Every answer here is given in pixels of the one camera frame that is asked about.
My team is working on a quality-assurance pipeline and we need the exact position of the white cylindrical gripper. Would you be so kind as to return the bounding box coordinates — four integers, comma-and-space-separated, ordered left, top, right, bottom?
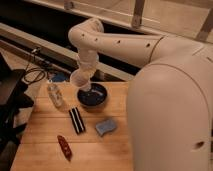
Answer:
77, 50, 99, 80

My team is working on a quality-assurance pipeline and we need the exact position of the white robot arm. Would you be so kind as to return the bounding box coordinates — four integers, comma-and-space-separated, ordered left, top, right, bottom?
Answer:
68, 18, 213, 171

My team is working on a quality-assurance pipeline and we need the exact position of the dark blue ceramic bowl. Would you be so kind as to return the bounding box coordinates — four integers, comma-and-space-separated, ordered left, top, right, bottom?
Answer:
77, 83, 107, 107

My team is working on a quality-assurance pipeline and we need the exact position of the blue object behind table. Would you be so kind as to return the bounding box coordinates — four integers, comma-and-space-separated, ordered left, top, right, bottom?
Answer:
52, 73, 67, 82

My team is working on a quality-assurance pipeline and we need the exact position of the black white striped block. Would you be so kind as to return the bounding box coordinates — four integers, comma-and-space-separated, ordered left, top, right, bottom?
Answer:
69, 107, 86, 134

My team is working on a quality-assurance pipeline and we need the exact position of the black chair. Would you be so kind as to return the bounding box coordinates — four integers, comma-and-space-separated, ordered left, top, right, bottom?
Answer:
0, 54, 35, 154

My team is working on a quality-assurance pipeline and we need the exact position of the black cable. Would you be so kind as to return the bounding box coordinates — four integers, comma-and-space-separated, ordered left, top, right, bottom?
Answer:
22, 47, 54, 86

